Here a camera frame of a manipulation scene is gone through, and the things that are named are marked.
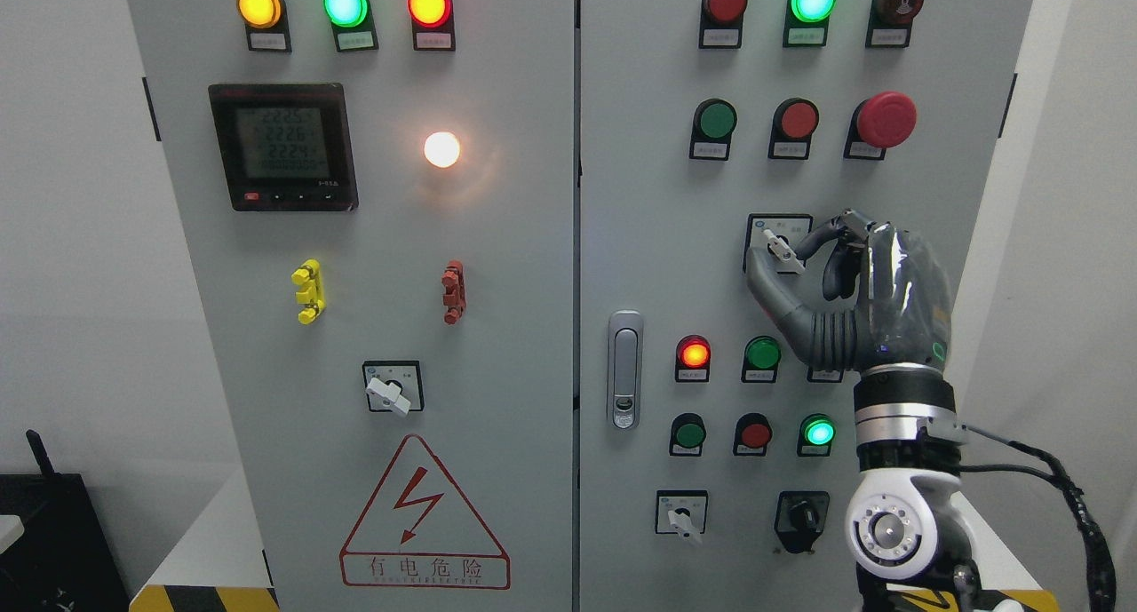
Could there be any gray robotic hand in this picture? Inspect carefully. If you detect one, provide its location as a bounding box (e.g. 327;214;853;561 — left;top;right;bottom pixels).
742;209;953;377

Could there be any gray rotary switch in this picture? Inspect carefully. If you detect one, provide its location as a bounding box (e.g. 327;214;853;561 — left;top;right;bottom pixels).
655;489;708;544
742;214;813;274
362;359;424;417

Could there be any middle green indicator light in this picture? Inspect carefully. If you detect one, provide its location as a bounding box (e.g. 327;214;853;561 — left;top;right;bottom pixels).
742;334;783;383

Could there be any green indicator light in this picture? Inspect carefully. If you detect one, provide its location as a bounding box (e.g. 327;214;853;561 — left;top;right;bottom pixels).
783;0;836;48
323;0;377;52
742;334;783;383

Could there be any lit green push button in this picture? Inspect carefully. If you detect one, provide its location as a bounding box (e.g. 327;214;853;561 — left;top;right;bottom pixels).
797;413;836;457

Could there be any red emergency stop button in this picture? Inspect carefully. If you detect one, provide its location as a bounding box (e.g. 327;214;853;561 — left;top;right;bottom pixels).
843;91;918;160

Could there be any lower red push button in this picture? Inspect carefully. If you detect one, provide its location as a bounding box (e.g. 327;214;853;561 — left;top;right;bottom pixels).
732;413;773;456

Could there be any red push button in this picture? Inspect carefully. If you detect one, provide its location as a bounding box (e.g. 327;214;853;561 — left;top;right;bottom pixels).
732;413;773;456
767;98;820;160

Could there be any lit orange red indicator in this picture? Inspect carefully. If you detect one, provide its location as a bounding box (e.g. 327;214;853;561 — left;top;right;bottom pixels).
674;334;712;383

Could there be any upper red push button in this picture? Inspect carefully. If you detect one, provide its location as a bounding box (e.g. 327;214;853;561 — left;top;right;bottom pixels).
767;98;820;160

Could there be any lower green push button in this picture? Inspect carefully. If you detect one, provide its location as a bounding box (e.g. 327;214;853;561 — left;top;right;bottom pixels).
667;412;707;456

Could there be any upper green push button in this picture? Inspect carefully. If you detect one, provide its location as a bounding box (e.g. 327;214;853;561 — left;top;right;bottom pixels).
688;98;736;162

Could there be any right cabinet door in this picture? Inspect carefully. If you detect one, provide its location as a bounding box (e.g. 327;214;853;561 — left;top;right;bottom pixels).
576;0;1034;611

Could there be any cabinet door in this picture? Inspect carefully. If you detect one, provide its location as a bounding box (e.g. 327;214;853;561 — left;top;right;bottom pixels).
576;0;1034;611
127;0;576;611

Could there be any dark red buzzer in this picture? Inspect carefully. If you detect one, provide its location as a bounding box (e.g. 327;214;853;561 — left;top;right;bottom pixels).
865;0;926;49

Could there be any top right green indicator light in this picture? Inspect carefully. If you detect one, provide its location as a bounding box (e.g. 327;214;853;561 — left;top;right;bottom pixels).
783;0;836;48

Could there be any top right red indicator light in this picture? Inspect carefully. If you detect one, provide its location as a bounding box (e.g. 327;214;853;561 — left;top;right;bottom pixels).
698;0;750;49

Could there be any red indicator light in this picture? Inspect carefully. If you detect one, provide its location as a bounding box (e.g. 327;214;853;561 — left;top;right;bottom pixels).
407;0;456;51
698;0;750;49

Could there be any red terminal clip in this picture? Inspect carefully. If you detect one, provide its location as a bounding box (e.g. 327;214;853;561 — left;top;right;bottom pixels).
440;260;467;325

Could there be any white glowing lamp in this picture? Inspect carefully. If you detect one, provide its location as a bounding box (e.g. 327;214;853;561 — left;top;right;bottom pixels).
423;131;462;169

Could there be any red electric hazard sticker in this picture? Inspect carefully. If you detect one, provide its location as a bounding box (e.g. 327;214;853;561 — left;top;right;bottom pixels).
338;433;511;589

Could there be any left cabinet door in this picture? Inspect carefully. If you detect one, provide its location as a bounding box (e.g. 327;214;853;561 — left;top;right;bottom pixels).
127;0;576;611

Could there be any top left red indicator light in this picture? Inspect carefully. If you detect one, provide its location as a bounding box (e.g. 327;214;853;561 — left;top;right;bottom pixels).
407;0;456;51

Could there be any yellow terminal clip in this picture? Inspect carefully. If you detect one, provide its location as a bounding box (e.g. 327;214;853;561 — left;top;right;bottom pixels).
290;258;327;325

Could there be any top left green indicator light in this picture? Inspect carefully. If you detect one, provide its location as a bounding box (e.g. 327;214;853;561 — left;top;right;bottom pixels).
323;0;377;52

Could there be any digital power meter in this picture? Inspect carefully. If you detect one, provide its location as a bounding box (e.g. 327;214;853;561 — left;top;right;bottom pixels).
210;83;358;210

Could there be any yellow indicator light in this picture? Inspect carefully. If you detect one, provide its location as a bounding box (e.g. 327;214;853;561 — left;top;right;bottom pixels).
236;0;291;53

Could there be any black box with antenna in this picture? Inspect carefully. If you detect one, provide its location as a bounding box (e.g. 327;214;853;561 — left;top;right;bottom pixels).
1;430;130;611

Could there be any black selector switch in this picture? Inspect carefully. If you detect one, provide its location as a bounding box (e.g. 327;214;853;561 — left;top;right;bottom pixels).
773;491;830;554

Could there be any silver door handle lock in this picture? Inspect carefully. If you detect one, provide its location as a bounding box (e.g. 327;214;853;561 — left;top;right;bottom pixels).
608;311;644;430

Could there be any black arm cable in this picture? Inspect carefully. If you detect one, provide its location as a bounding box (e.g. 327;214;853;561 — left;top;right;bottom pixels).
955;421;1118;612

